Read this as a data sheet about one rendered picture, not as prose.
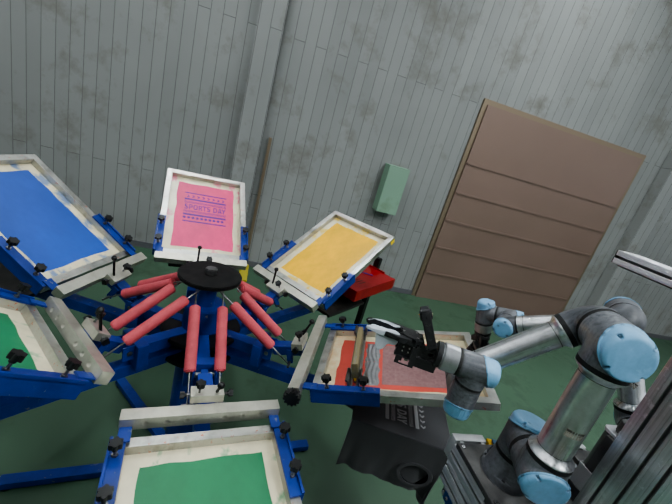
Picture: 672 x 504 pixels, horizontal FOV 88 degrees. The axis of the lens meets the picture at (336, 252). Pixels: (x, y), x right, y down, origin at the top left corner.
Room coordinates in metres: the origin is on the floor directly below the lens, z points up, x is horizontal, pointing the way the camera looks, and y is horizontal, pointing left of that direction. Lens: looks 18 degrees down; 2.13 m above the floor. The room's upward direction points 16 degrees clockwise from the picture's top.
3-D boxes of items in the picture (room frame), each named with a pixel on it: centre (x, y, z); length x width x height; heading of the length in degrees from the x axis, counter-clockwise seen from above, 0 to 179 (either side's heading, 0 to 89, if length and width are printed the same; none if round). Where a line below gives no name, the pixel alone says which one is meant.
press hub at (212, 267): (1.60, 0.58, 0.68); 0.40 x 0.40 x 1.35
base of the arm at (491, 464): (0.92, -0.73, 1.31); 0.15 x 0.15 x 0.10
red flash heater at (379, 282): (2.78, -0.21, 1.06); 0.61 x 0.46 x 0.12; 146
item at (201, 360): (1.60, 0.58, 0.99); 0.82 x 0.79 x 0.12; 86
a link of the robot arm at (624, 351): (0.79, -0.71, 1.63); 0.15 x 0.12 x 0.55; 171
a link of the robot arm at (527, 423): (0.92, -0.73, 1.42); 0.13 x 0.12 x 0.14; 171
